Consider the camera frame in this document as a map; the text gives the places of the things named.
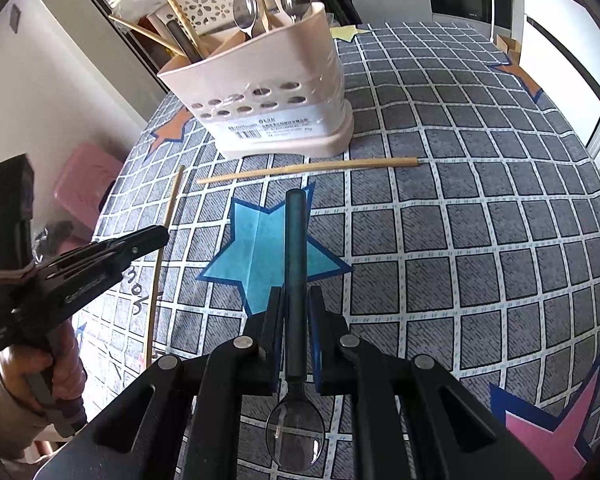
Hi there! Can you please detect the white refrigerator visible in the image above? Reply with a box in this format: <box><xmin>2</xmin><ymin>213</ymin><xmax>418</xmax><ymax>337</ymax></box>
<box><xmin>519</xmin><ymin>0</ymin><xmax>600</xmax><ymax>107</ymax></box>

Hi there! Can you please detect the wooden chopstick blue patterned end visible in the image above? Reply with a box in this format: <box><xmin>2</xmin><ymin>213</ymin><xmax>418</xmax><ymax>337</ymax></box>
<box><xmin>108</xmin><ymin>14</ymin><xmax>186</xmax><ymax>59</ymax></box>

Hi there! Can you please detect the black utensil handle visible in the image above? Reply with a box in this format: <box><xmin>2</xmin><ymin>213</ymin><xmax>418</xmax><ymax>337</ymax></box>
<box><xmin>167</xmin><ymin>19</ymin><xmax>197</xmax><ymax>62</ymax></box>

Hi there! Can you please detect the small cardboard box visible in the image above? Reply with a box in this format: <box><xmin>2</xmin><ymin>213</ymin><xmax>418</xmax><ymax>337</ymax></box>
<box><xmin>494</xmin><ymin>34</ymin><xmax>524</xmax><ymax>67</ymax></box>

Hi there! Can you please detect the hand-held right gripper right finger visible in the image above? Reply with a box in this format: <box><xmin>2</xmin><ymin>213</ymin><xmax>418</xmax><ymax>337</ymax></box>
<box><xmin>307</xmin><ymin>285</ymin><xmax>551</xmax><ymax>480</ymax></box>

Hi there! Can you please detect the beige floral cutout basket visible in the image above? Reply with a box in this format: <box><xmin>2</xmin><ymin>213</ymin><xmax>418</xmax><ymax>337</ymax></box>
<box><xmin>145</xmin><ymin>0</ymin><xmax>312</xmax><ymax>41</ymax></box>

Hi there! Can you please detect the person's left hand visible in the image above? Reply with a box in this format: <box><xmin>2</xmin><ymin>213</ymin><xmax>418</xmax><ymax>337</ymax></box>
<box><xmin>0</xmin><ymin>322</ymin><xmax>89</xmax><ymax>436</ymax></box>

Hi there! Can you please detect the dark plastic bag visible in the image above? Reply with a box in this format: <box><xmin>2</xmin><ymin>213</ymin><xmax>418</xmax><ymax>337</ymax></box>
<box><xmin>34</xmin><ymin>220</ymin><xmax>82</xmax><ymax>257</ymax></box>

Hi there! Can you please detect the beige plastic utensil holder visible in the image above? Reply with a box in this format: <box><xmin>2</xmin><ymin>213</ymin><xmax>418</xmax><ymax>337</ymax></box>
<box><xmin>156</xmin><ymin>1</ymin><xmax>354</xmax><ymax>159</ymax></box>

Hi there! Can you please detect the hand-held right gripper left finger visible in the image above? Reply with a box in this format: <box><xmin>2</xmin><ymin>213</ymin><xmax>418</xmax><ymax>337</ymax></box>
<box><xmin>35</xmin><ymin>285</ymin><xmax>287</xmax><ymax>480</ymax></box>

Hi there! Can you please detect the pink plastic stool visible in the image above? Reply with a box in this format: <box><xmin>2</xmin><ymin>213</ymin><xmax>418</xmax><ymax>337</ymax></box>
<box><xmin>52</xmin><ymin>142</ymin><xmax>126</xmax><ymax>234</ymax></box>

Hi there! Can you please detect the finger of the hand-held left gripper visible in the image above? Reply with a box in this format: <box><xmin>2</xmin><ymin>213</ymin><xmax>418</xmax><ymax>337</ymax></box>
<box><xmin>92</xmin><ymin>224</ymin><xmax>171</xmax><ymax>262</ymax></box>

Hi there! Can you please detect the grey checked tablecloth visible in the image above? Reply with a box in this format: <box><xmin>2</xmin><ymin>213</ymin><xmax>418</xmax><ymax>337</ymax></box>
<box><xmin>75</xmin><ymin>22</ymin><xmax>600</xmax><ymax>480</ymax></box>

